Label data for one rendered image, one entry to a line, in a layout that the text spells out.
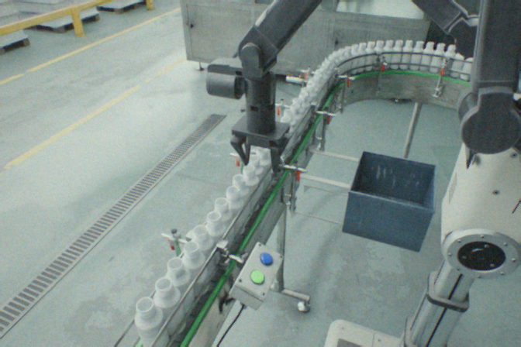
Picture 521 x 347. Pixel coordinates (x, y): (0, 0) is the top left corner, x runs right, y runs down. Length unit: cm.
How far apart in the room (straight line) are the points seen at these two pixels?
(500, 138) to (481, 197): 28
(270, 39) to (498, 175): 51
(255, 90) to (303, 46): 380
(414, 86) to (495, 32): 198
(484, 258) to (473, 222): 10
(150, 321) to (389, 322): 162
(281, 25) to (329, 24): 371
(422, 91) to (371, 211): 124
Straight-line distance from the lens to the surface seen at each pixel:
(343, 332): 188
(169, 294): 89
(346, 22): 429
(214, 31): 485
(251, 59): 64
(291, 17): 62
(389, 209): 149
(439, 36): 621
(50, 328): 243
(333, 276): 239
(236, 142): 74
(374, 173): 177
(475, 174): 87
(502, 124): 62
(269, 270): 96
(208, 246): 100
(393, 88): 255
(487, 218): 94
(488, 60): 61
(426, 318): 129
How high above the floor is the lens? 185
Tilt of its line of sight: 36 degrees down
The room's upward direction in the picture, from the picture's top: straight up
